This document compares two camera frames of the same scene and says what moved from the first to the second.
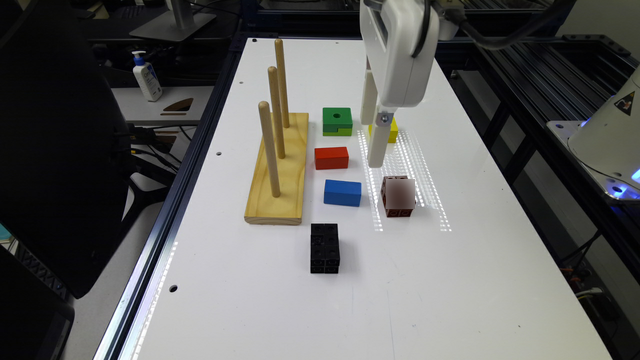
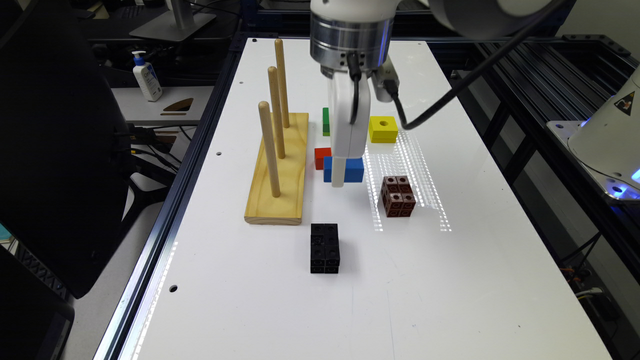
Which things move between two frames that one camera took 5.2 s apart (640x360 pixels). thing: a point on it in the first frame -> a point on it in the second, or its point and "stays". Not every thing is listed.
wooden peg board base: [262, 206] stays
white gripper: [391, 32] -> [350, 139]
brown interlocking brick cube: [399, 196] stays
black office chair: [66, 167] stays
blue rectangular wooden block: [345, 193] -> [353, 169]
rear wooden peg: [280, 60] stays
